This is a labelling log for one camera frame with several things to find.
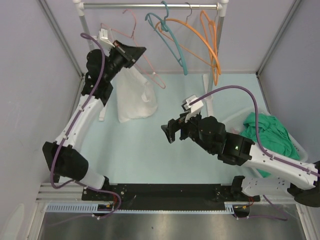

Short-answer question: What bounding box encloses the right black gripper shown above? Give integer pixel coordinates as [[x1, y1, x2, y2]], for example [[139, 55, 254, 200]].
[[160, 109, 215, 154]]

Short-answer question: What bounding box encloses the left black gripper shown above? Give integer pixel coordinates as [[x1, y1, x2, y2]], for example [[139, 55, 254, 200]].
[[103, 40, 146, 82]]

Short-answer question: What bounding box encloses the white tank top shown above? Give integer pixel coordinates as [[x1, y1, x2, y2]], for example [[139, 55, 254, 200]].
[[115, 67, 158, 123]]

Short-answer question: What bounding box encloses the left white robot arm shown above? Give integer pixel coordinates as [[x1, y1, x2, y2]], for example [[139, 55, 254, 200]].
[[42, 40, 146, 200]]

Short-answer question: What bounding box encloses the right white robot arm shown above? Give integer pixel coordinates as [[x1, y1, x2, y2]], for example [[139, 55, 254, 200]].
[[161, 113, 320, 208]]

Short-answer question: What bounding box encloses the large orange plastic hanger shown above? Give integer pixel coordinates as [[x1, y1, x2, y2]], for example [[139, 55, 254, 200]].
[[152, 18, 212, 75]]

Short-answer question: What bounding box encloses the teal plastic hanger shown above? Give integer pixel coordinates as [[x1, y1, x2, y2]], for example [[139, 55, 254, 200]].
[[144, 0, 189, 76]]

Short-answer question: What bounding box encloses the small orange plastic hanger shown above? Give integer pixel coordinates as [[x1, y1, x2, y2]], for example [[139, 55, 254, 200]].
[[199, 10, 221, 86]]

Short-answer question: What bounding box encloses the pink cloth in basket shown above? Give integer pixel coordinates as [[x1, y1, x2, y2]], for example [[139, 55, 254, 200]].
[[230, 127, 241, 135]]

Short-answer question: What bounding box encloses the white metal clothes rack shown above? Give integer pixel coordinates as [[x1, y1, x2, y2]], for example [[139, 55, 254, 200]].
[[72, 0, 229, 122]]

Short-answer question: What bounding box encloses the green cloth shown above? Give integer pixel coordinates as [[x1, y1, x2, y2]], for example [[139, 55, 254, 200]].
[[239, 111, 301, 177]]

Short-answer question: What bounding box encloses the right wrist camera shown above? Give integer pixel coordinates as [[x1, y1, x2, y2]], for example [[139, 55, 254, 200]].
[[181, 95, 204, 123]]

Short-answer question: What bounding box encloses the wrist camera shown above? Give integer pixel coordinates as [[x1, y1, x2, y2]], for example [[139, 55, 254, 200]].
[[97, 28, 115, 51], [181, 95, 204, 123]]

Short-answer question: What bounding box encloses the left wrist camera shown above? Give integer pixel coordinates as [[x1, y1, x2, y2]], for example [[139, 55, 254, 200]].
[[97, 28, 115, 51]]

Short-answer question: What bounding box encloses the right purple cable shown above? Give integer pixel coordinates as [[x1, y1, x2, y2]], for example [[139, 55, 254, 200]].
[[188, 85, 320, 177]]

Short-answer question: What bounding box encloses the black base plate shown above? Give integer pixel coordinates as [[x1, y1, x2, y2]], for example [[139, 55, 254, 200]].
[[81, 183, 251, 212]]

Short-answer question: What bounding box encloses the white cable duct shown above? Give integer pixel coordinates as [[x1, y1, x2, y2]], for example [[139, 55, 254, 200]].
[[45, 202, 235, 215]]

